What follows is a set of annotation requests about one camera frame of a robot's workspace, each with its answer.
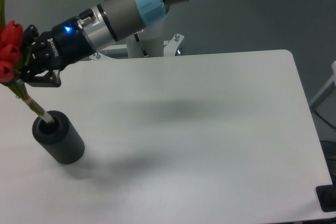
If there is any black ribbed cylindrical vase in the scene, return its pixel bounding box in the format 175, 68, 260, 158
32, 111, 85, 164

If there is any black clamp at table edge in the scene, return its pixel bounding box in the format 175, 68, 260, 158
316, 185, 335, 212

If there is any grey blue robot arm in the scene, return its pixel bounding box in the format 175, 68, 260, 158
19, 0, 190, 87

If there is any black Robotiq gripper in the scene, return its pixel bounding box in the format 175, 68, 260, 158
18, 18, 94, 88

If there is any red tulip bouquet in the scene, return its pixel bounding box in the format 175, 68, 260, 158
1, 0, 55, 124

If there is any white furniture frame at right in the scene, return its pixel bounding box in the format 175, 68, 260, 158
309, 61, 335, 111

